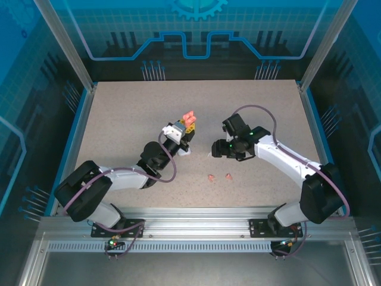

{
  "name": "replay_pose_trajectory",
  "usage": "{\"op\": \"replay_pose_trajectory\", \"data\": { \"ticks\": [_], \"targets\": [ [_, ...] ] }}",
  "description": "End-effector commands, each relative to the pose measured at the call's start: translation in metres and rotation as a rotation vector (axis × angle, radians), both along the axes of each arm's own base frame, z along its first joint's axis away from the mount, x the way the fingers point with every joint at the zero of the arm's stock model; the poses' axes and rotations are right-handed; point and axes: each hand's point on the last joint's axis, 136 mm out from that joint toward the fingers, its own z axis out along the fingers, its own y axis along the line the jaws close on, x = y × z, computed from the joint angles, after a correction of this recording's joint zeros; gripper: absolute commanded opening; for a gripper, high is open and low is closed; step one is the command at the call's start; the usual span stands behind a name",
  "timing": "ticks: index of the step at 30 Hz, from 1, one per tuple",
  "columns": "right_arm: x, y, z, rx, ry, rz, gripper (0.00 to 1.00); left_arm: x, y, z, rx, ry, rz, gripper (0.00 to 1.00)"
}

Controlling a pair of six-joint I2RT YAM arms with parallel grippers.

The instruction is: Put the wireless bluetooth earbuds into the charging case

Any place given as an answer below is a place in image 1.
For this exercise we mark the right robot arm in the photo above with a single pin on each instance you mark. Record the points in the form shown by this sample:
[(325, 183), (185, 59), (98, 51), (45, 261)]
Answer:
[(285, 167)]

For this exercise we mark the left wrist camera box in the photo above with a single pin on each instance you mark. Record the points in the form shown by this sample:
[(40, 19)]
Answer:
[(172, 132)]

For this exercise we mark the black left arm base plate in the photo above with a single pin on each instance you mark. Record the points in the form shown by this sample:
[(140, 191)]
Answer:
[(132, 229)]

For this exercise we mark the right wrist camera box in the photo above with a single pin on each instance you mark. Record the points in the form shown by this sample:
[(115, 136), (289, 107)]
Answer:
[(227, 135)]

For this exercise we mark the pink earbud charging case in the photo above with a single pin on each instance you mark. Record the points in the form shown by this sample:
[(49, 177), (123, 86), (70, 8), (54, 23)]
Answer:
[(189, 117)]

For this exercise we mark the small connector board with LEDs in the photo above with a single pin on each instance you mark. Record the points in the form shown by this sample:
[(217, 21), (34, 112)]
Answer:
[(287, 243), (113, 242)]

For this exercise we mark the aluminium frame post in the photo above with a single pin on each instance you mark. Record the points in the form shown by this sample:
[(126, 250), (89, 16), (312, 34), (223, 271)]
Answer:
[(324, 47), (71, 47)]

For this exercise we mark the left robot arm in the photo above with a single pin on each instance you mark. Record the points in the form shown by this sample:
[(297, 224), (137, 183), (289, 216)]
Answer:
[(128, 181)]

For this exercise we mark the grey metal panel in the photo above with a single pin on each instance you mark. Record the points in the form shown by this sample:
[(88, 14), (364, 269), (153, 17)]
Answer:
[(193, 271)]

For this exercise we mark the white earbud charging case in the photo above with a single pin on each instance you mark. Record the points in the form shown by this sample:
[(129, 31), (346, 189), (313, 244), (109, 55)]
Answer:
[(185, 153)]

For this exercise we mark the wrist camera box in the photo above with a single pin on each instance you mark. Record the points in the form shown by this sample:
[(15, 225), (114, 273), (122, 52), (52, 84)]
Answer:
[(227, 135), (172, 132)]

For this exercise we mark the aluminium mounting rail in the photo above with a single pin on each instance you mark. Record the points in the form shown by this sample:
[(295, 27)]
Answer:
[(196, 223)]

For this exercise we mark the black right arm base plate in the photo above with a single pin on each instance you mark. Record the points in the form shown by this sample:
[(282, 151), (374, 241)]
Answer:
[(259, 228)]

